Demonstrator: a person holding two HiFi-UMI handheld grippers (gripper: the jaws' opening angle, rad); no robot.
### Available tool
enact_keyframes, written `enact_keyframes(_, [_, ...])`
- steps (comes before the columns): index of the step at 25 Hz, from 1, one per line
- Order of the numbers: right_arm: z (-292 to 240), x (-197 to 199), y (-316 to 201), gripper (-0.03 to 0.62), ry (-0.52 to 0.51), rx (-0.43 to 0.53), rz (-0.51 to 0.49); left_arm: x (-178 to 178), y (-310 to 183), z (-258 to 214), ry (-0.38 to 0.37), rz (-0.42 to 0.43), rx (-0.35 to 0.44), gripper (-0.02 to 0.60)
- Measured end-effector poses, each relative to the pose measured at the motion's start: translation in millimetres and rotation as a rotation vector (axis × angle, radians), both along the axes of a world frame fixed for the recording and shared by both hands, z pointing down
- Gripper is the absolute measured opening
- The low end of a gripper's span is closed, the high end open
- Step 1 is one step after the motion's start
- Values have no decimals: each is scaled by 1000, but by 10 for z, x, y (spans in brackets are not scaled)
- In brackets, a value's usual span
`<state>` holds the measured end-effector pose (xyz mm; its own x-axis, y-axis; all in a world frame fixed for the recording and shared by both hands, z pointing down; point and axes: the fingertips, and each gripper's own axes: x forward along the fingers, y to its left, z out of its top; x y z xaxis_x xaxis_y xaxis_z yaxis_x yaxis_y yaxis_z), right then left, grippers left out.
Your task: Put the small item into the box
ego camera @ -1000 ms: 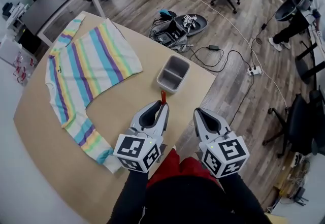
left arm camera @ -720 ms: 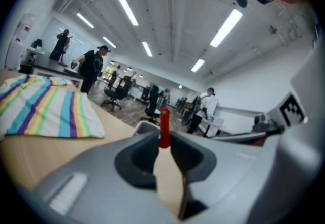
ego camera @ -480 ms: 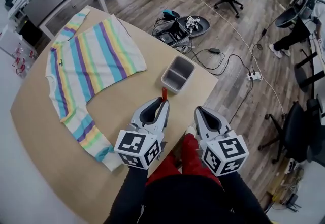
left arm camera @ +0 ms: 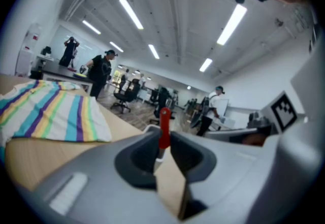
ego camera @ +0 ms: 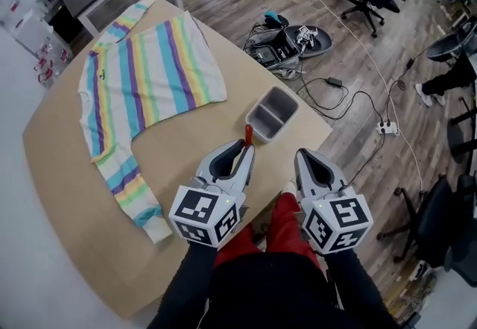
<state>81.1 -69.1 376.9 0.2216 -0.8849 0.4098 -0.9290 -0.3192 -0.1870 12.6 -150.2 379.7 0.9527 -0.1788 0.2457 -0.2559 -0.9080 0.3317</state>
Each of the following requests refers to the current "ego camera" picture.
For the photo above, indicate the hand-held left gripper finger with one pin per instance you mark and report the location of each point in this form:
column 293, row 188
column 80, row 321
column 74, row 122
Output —
column 247, row 167
column 205, row 167

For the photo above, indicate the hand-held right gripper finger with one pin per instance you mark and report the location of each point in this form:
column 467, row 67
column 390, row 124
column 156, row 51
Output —
column 337, row 176
column 301, row 174

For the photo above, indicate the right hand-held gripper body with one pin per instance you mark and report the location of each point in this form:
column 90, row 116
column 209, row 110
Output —
column 335, row 223

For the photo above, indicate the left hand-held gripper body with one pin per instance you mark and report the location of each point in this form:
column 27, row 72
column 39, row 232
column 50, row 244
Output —
column 203, row 215

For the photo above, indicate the grey divided plastic bin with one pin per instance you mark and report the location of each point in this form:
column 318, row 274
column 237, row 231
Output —
column 277, row 130

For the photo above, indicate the person's left forearm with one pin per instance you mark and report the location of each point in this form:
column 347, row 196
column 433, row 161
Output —
column 182, row 282

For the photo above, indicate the person's right forearm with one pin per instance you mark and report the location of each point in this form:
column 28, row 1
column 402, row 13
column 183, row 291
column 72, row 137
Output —
column 357, row 282

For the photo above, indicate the person's right white shoe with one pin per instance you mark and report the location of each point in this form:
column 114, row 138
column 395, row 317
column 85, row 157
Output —
column 290, row 188

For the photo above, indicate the person's left leg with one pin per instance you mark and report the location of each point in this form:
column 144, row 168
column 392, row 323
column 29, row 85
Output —
column 238, row 249

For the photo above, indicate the person's leg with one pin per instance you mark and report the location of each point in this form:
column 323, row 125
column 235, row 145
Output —
column 285, row 223
column 238, row 249

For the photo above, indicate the person's right leg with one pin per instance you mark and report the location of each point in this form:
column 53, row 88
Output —
column 285, row 223

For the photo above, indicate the white power strip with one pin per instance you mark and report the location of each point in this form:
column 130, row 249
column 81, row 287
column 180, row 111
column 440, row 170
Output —
column 387, row 128

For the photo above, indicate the black power adapter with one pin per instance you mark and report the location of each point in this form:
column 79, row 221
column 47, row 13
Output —
column 334, row 81

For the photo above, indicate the person's black top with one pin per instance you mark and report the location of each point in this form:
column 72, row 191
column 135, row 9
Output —
column 268, row 294

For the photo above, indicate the black armchair on castors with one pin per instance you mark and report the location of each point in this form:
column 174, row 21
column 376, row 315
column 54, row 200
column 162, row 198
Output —
column 439, row 223

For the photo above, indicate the striped pastel sweater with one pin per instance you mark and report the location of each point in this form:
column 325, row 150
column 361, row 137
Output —
column 149, row 77

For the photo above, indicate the open black carry case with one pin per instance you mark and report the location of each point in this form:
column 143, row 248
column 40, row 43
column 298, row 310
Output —
column 283, row 47

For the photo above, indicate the white spare gripper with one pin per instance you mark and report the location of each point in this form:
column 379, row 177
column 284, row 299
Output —
column 306, row 36

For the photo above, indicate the teal and black tool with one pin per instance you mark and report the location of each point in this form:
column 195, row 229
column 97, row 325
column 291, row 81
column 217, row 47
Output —
column 275, row 18

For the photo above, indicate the grey oval case shell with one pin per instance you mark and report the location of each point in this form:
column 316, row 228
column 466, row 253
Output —
column 447, row 47

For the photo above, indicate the red and white rack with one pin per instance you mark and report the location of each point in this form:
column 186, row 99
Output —
column 52, row 62

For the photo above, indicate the black cabinet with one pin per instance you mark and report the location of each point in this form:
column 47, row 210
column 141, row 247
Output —
column 67, row 23

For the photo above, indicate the white cabinet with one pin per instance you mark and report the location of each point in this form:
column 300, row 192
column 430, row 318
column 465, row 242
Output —
column 31, row 33

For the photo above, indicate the black desk frame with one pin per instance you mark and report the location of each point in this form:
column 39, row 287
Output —
column 462, row 133

